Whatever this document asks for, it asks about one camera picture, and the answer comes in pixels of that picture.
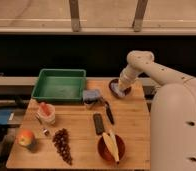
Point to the yellow corn cob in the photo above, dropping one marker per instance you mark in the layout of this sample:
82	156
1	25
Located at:
111	144

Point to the green plastic tray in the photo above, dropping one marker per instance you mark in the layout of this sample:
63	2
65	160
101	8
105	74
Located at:
59	85

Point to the right metal window post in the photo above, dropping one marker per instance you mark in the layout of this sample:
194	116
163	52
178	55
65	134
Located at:
139	15

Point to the small metal object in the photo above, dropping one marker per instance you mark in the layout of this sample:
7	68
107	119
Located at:
46	132

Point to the bunch of dark grapes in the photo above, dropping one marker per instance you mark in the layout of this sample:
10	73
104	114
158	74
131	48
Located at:
61	142

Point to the light blue towel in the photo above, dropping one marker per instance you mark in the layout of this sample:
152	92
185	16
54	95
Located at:
117	91

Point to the red yellow apple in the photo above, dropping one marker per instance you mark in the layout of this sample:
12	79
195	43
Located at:
25	138

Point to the red bowl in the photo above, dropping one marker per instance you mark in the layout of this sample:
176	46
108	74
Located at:
104	152

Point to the black remote control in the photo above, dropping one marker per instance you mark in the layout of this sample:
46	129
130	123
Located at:
98	122

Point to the purple bowl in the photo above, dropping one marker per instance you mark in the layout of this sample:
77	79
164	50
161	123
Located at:
128	90

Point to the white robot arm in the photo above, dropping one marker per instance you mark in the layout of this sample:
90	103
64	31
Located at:
173	112

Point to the metal window post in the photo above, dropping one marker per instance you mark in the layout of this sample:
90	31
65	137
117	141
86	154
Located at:
74	14
139	15

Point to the black handled knife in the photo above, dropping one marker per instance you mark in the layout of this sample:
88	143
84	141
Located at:
108	112

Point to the clear cup with orange item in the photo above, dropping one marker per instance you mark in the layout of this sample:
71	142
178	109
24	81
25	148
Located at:
46	112

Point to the blue object at left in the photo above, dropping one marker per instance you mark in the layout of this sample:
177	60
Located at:
9	116

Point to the left metal window post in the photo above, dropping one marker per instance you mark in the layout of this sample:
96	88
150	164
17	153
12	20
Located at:
74	14

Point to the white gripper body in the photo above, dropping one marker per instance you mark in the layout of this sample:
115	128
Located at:
127	77

